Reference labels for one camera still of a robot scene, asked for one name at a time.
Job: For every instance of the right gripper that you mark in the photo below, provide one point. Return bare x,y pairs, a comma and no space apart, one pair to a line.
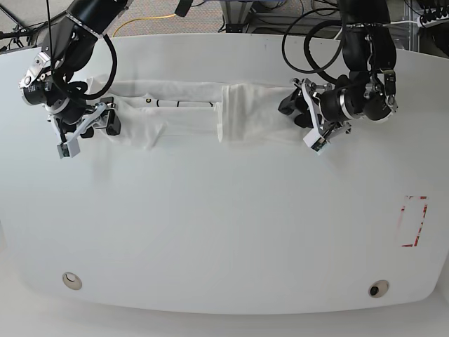
72,115

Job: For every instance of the black tripod stand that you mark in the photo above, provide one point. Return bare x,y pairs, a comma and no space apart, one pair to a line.
19,35

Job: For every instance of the white power strip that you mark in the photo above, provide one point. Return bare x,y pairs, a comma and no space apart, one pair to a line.
433,17

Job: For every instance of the left table grommet hole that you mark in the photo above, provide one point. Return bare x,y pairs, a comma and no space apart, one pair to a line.
72,281

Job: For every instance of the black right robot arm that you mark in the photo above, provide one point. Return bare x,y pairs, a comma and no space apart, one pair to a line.
66,49

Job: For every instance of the table grommet hole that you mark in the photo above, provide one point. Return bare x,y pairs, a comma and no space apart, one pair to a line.
378,289
72,281

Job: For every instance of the aluminium frame stand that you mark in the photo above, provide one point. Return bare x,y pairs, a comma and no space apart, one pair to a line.
274,17

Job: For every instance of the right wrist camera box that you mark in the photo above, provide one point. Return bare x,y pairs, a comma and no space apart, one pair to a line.
68,149

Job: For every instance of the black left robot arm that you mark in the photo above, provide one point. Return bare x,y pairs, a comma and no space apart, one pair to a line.
367,91

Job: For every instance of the red tape rectangle marking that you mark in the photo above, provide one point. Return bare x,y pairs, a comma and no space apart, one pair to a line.
413,214

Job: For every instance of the white printed T-shirt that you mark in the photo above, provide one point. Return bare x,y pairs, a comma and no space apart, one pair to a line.
235,114

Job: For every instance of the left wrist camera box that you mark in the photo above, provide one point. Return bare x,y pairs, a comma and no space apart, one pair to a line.
315,142

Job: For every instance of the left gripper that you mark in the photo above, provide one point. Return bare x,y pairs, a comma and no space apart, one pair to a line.
315,108

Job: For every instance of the right table grommet hole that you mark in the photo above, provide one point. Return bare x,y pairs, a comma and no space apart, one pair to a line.
378,289

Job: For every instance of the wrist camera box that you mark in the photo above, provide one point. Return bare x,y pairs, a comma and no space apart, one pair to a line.
68,149
315,142

